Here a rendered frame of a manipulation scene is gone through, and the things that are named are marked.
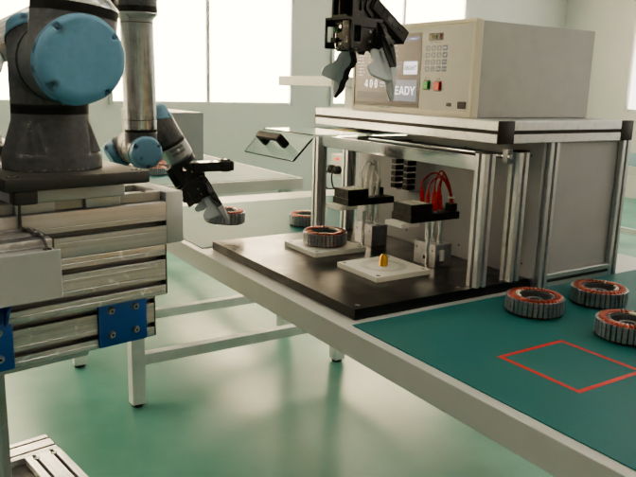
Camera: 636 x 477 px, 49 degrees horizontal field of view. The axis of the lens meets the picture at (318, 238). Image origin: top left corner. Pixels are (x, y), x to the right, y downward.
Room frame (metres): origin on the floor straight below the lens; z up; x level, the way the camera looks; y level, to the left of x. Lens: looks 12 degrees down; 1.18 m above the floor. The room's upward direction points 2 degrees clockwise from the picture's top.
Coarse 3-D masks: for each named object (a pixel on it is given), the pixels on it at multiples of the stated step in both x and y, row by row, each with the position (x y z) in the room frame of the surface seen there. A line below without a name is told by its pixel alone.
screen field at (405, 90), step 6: (396, 84) 1.72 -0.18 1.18; (402, 84) 1.70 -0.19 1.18; (408, 84) 1.68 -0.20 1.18; (414, 84) 1.67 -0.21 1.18; (396, 90) 1.72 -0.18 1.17; (402, 90) 1.70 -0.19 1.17; (408, 90) 1.68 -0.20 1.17; (414, 90) 1.66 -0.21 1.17; (396, 96) 1.72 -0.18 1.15; (402, 96) 1.70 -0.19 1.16; (408, 96) 1.68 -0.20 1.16; (414, 96) 1.66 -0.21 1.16
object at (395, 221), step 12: (396, 204) 1.57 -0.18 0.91; (408, 204) 1.54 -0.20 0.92; (420, 204) 1.54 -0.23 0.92; (432, 204) 1.56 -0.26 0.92; (396, 216) 1.57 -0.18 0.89; (408, 216) 1.53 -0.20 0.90; (420, 216) 1.54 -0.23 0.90; (432, 216) 1.56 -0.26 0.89; (444, 216) 1.58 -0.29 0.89; (456, 216) 1.60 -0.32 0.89; (432, 228) 1.61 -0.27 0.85; (432, 240) 1.60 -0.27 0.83
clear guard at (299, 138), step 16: (272, 128) 1.79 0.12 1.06; (288, 128) 1.81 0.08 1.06; (304, 128) 1.83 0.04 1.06; (320, 128) 1.85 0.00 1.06; (336, 128) 1.87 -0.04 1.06; (352, 128) 1.89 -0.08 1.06; (256, 144) 1.75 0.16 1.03; (272, 144) 1.70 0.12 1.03; (304, 144) 1.59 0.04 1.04; (288, 160) 1.59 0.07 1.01
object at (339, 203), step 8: (336, 192) 1.77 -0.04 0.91; (344, 192) 1.74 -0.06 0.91; (352, 192) 1.74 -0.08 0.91; (360, 192) 1.75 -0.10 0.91; (336, 200) 1.77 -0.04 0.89; (344, 200) 1.74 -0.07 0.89; (352, 200) 1.73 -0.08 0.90; (360, 200) 1.75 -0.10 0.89; (368, 200) 1.76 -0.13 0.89; (376, 200) 1.77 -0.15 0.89; (384, 200) 1.79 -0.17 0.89; (392, 200) 1.80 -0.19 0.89; (336, 208) 1.73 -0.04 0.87; (344, 208) 1.73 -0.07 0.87; (352, 208) 1.74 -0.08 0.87; (368, 208) 1.83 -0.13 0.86; (376, 208) 1.79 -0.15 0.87; (376, 216) 1.79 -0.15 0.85
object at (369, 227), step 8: (360, 224) 1.81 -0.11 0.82; (368, 224) 1.79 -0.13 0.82; (376, 224) 1.78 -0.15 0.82; (384, 224) 1.79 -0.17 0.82; (360, 232) 1.81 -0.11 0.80; (368, 232) 1.78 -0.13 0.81; (376, 232) 1.77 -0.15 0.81; (384, 232) 1.79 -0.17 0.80; (360, 240) 1.81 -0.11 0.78; (368, 240) 1.78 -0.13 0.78; (376, 240) 1.77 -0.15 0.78; (384, 240) 1.79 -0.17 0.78
